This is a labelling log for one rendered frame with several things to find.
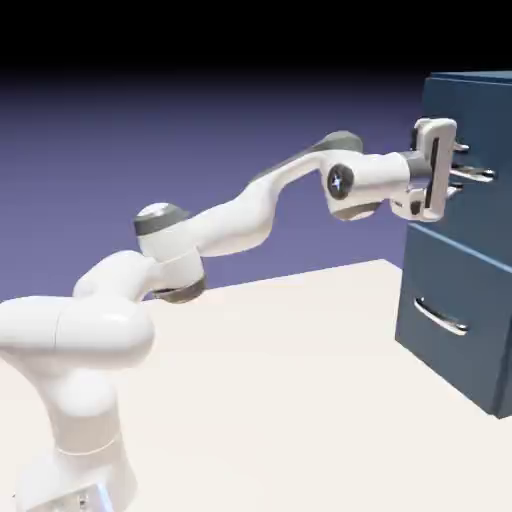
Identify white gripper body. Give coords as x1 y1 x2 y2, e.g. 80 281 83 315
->
412 117 458 223

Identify blue drawer front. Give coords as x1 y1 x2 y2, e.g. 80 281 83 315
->
394 224 512 420
406 75 512 274

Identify blue cabinet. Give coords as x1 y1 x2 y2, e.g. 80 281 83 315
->
394 70 512 420

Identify curved silver drawer handle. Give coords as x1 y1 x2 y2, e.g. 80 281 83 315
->
449 166 497 184
412 296 469 336

